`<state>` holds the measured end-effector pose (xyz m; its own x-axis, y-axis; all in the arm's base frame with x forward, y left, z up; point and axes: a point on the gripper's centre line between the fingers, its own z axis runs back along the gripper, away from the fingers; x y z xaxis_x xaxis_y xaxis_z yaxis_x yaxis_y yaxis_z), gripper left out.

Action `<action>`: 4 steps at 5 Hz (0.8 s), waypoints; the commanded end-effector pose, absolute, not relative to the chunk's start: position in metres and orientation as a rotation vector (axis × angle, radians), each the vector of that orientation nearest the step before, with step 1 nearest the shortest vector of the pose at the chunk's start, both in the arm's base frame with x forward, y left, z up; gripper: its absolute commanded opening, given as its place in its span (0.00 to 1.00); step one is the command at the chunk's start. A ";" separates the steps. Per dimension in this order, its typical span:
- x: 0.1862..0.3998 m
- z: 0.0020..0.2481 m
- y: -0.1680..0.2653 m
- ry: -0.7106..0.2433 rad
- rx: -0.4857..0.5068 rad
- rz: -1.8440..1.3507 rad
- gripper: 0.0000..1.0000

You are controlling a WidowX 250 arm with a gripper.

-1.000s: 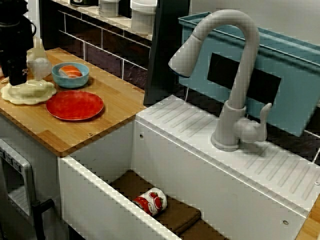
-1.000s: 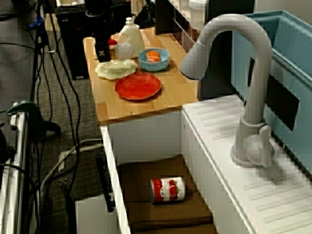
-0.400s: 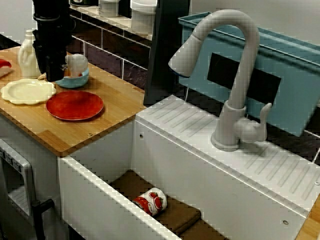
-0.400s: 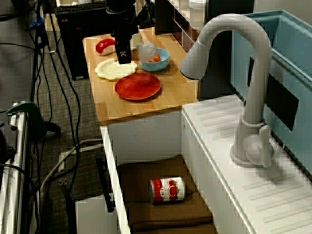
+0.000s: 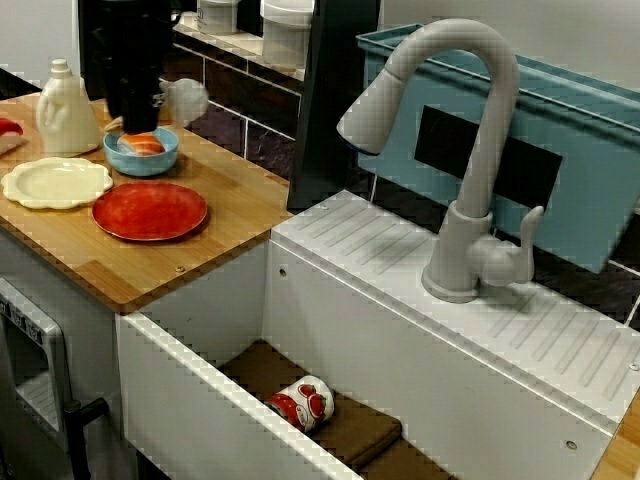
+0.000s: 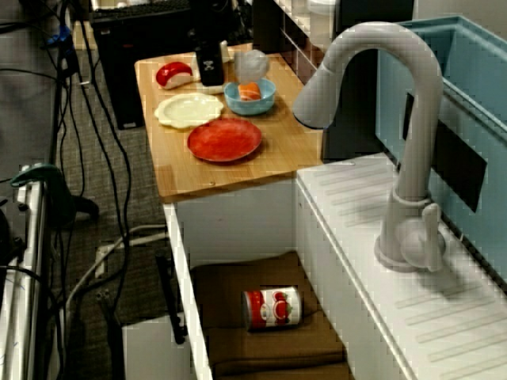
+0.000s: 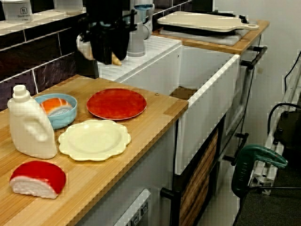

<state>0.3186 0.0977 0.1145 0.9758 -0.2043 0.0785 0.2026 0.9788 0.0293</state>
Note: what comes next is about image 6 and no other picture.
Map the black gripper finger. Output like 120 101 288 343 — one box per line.
196 46 226 86

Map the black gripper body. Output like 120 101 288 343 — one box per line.
192 17 227 51

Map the toy ice cream cone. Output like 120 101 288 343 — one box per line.
233 49 272 85

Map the salmon sushi toy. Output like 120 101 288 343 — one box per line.
237 82 262 102

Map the white toy detergent bottle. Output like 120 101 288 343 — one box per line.
191 38 235 96

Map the red tuna sushi toy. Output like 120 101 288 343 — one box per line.
155 61 195 91

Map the cream scalloped plate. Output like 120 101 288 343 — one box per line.
154 93 225 130

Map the light blue bowl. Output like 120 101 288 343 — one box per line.
223 78 277 116

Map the red plate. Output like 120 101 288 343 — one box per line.
186 117 263 164

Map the black computer tower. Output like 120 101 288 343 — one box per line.
90 6 215 131

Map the grey desk panel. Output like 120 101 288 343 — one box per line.
0 21 67 175

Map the white toy kitchen sink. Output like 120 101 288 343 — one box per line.
162 153 507 380

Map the grey toy faucet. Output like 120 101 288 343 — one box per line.
292 22 447 273

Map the tomato soup can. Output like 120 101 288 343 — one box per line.
241 286 303 332

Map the light blue plastic bin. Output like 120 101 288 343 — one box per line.
375 16 507 274

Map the black rectangular label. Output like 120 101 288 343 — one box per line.
402 91 487 213

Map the brown folded cloth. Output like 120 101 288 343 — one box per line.
190 252 349 380

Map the white cabinet panel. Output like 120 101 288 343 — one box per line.
121 316 191 380

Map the black cable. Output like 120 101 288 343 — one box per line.
77 21 134 286
59 47 90 203

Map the white power cable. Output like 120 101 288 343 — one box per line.
63 224 167 321

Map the black cabinet handle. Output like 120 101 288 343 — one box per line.
154 255 188 344

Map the aluminium frame rail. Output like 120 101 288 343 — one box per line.
0 165 52 380

